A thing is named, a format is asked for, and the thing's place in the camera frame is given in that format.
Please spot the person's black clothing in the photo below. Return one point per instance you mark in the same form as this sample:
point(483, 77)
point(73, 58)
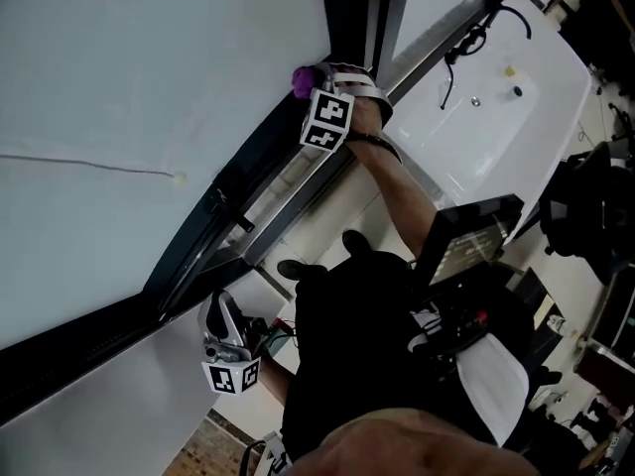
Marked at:
point(357, 345)

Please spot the small dark round object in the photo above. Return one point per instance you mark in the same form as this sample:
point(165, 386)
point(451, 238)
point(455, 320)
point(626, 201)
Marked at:
point(517, 91)

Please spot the person's right forearm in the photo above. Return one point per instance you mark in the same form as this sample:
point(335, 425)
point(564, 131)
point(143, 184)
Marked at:
point(397, 196)

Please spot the person's black shoe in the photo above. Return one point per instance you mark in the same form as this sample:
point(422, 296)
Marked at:
point(354, 242)
point(297, 268)

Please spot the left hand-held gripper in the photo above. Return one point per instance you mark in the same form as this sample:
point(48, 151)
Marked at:
point(230, 375)

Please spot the black chest-mounted device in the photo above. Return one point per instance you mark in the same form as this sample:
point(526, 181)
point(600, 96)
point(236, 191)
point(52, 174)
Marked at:
point(451, 340)

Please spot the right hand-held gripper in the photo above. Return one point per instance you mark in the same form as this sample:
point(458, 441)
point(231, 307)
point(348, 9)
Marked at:
point(327, 117)

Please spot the person's right hand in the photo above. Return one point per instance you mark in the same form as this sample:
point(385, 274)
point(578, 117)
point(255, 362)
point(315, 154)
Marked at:
point(366, 119)

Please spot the large frosted window pane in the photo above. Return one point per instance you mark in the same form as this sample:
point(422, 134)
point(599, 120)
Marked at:
point(149, 67)

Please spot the black window frame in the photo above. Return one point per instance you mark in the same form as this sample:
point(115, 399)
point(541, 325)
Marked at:
point(357, 13)

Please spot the black office chair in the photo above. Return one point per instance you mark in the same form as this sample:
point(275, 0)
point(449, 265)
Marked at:
point(590, 206)

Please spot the small yellow object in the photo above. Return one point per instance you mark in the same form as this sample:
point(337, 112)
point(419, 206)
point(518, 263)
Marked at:
point(509, 71)

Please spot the black wristband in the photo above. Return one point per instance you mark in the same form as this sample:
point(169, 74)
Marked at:
point(379, 143)

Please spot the person's right black shoe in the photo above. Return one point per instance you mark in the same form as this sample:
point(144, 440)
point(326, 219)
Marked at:
point(354, 242)

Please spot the person's face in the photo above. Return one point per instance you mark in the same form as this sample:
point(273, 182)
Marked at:
point(417, 449)

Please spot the person's left forearm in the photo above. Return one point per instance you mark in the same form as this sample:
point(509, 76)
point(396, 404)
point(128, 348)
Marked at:
point(278, 380)

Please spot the person's left black shoe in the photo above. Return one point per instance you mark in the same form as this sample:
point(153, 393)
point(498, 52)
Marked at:
point(297, 268)

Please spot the black flat screen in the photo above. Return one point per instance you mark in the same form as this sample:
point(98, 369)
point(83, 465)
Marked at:
point(466, 246)

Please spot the purple cloth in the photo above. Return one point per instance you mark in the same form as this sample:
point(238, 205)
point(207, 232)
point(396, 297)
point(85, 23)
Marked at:
point(302, 81)

